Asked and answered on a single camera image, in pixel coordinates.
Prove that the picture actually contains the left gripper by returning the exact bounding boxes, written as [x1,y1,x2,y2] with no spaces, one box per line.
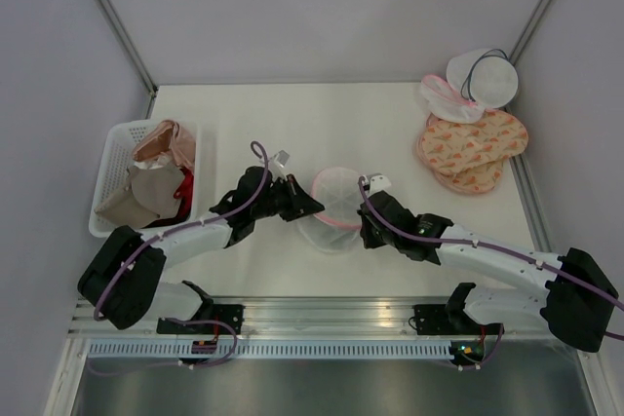
[252,174,324,222]

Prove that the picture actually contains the pink-trimmed mesh laundry bag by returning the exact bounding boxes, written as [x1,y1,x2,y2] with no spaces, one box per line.
[296,167,362,253]

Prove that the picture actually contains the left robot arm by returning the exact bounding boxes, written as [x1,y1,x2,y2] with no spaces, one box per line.
[77,167,325,334]

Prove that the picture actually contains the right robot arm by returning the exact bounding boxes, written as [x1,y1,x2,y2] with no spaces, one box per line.
[358,192,623,353]

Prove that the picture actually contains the floral laundry bag upper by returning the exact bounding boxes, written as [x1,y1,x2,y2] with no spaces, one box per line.
[416,110,528,176]

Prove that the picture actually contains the floral laundry bag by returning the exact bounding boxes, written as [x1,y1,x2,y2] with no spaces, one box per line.
[416,110,528,176]
[413,136,504,195]

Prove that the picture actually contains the floral laundry bag lower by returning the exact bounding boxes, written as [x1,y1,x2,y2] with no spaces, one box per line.
[413,136,504,195]

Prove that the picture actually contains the white mesh bag pink trim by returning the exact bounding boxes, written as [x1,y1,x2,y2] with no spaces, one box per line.
[419,74,485,124]

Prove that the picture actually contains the beige bra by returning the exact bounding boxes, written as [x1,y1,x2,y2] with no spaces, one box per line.
[95,165,185,229]

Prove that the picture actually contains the white mesh bag blue trim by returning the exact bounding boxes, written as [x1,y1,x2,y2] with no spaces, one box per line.
[446,48,519,109]

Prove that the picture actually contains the red garment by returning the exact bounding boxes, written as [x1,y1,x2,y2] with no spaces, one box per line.
[174,168,194,200]

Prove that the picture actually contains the white plastic basket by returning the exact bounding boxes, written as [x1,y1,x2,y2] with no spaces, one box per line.
[89,118,204,238]

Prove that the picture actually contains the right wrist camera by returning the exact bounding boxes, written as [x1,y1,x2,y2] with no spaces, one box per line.
[367,173,392,196]

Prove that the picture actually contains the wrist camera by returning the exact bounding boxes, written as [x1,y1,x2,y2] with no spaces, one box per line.
[269,150,290,179]
[367,173,392,196]

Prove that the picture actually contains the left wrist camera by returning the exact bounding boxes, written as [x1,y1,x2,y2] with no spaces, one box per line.
[269,150,290,179]

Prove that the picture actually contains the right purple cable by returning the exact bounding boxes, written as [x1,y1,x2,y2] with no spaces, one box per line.
[358,175,624,313]

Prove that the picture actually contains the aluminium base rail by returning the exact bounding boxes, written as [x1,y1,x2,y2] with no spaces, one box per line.
[68,296,556,341]

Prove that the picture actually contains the white slotted cable duct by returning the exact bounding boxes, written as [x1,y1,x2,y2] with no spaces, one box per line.
[88,339,453,360]

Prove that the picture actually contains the left aluminium frame post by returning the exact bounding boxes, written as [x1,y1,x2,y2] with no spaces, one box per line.
[95,0,158,97]

